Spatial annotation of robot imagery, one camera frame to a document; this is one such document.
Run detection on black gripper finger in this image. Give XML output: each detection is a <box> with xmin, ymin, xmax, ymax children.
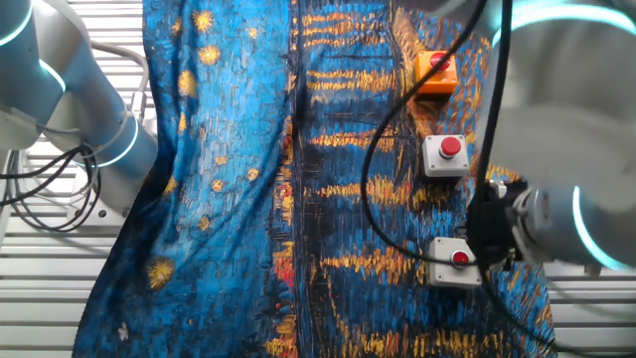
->
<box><xmin>465</xmin><ymin>243</ymin><xmax>486</xmax><ymax>269</ymax></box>
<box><xmin>465</xmin><ymin>218</ymin><xmax>486</xmax><ymax>246</ymax></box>

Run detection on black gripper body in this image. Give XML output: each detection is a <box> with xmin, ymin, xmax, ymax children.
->
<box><xmin>465</xmin><ymin>181</ymin><xmax>528</xmax><ymax>269</ymax></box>

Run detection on grey box small red button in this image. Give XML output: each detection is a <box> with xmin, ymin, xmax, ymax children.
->
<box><xmin>425</xmin><ymin>236</ymin><xmax>483</xmax><ymax>290</ymax></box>

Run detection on white box large red button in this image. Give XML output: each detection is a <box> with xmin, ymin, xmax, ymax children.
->
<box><xmin>421</xmin><ymin>133</ymin><xmax>471</xmax><ymax>179</ymax></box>

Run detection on orange box red mushroom button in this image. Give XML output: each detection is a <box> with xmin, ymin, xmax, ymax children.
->
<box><xmin>413</xmin><ymin>49</ymin><xmax>459</xmax><ymax>99</ymax></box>

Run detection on blue yellow painting print cloth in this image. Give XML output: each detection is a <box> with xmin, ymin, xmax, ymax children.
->
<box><xmin>72</xmin><ymin>0</ymin><xmax>557</xmax><ymax>358</ymax></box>

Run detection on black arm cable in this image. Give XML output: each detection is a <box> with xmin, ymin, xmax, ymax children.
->
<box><xmin>471</xmin><ymin>0</ymin><xmax>562</xmax><ymax>352</ymax></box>
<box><xmin>360</xmin><ymin>0</ymin><xmax>491</xmax><ymax>268</ymax></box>

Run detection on grey hose metal connector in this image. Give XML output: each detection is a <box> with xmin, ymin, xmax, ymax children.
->
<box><xmin>87</xmin><ymin>40</ymin><xmax>151</xmax><ymax>126</ymax></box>

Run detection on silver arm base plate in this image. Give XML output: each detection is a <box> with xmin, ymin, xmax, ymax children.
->
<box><xmin>66</xmin><ymin>166</ymin><xmax>131</xmax><ymax>228</ymax></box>

